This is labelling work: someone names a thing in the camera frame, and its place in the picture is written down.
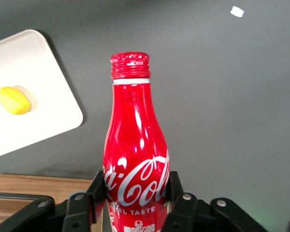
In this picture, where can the beige plastic tray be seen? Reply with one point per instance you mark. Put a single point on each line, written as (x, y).
(26, 72)

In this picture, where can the small white tape piece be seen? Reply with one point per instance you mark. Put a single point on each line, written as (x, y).
(237, 11)

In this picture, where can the red coke bottle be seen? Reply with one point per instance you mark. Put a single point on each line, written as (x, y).
(135, 135)

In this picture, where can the yellow lemon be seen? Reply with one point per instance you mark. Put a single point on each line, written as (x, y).
(14, 101)

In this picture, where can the wooden drawer cabinet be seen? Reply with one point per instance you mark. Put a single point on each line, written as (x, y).
(50, 184)

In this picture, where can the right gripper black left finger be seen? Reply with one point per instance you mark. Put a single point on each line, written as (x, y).
(80, 212)

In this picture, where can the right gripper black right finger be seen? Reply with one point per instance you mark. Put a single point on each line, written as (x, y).
(183, 212)

